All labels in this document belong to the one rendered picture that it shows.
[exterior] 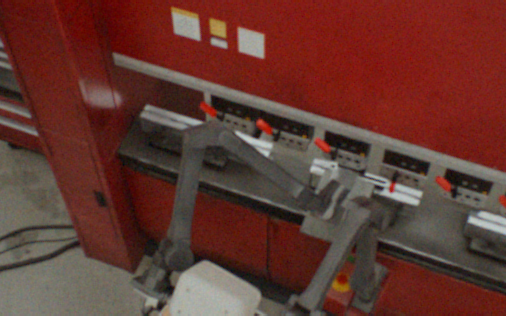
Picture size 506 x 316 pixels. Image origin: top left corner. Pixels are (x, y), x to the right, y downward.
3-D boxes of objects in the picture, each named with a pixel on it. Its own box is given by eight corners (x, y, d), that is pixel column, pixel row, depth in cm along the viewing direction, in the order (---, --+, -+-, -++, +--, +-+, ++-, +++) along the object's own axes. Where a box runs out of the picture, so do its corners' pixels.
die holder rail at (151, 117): (142, 131, 322) (139, 116, 314) (149, 118, 325) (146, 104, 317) (267, 171, 312) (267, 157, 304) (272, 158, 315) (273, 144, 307)
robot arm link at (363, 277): (349, 203, 249) (381, 220, 244) (360, 191, 252) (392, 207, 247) (343, 288, 280) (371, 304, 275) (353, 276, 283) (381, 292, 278)
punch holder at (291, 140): (265, 140, 293) (266, 112, 279) (274, 121, 297) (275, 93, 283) (307, 154, 289) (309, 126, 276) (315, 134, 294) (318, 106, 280)
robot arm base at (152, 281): (129, 282, 252) (162, 302, 249) (139, 258, 251) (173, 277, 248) (141, 278, 260) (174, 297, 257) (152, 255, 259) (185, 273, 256)
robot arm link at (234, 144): (202, 131, 251) (213, 142, 241) (213, 116, 251) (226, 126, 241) (302, 205, 271) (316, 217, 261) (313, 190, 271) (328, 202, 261)
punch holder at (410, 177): (378, 176, 284) (384, 149, 271) (385, 156, 289) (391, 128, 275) (422, 190, 281) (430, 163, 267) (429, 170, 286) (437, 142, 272)
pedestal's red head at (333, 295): (317, 305, 306) (320, 284, 291) (336, 269, 314) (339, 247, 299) (368, 330, 301) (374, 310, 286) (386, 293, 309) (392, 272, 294)
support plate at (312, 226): (299, 232, 285) (299, 230, 285) (324, 169, 299) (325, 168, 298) (351, 249, 282) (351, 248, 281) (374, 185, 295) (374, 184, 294)
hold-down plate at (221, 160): (148, 146, 318) (147, 142, 316) (154, 135, 321) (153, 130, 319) (223, 171, 312) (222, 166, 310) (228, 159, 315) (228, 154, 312)
